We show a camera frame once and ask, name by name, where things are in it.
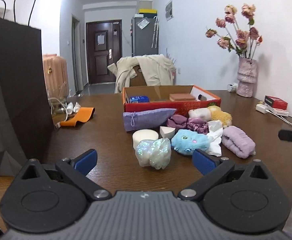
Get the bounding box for brown wooden chair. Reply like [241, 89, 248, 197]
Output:
[130, 65, 147, 87]

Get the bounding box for white wedge sponge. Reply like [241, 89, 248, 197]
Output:
[160, 126, 176, 140]

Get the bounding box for yellow box on fridge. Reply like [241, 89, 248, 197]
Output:
[138, 9, 157, 14]

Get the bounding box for white charger with cables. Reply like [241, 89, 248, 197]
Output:
[48, 97, 82, 117]

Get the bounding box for white round sponge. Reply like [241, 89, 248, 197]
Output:
[132, 129, 159, 150]

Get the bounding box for pink ceramic vase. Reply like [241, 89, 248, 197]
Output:
[237, 57, 257, 98]

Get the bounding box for white small device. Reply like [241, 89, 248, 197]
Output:
[227, 82, 238, 93]

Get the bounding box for blue plush toy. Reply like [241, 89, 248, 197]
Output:
[171, 129, 210, 155]

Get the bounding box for dark entrance door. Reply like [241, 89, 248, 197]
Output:
[86, 20, 122, 85]

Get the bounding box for grey refrigerator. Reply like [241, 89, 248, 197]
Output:
[131, 17, 158, 56]

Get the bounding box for white power strip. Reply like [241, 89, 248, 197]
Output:
[255, 103, 289, 116]

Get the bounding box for blue tissue pack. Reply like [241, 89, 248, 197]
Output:
[129, 95, 150, 103]

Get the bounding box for iridescent plastic bag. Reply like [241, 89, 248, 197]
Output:
[135, 138, 171, 170]

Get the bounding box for lilac towel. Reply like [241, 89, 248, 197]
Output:
[221, 126, 256, 159]

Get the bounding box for pink suitcase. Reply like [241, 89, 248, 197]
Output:
[42, 54, 69, 99]

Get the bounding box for white yellow plush toy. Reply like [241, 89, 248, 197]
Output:
[188, 106, 232, 128]

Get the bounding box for lilac drawstring pouch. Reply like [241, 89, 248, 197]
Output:
[123, 108, 176, 132]

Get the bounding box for beige coat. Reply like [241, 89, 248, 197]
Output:
[107, 54, 176, 94]

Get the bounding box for purple satin scrunchie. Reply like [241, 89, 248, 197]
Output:
[167, 114, 209, 134]

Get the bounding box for red black small box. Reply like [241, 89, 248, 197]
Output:
[264, 95, 288, 111]

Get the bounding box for orange cardboard box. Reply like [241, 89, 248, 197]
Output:
[122, 85, 221, 115]

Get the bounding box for dried pink roses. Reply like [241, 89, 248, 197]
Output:
[205, 3, 263, 60]

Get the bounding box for white tissue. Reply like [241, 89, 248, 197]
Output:
[207, 120, 223, 157]

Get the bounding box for orange strap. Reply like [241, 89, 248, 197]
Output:
[59, 106, 96, 127]

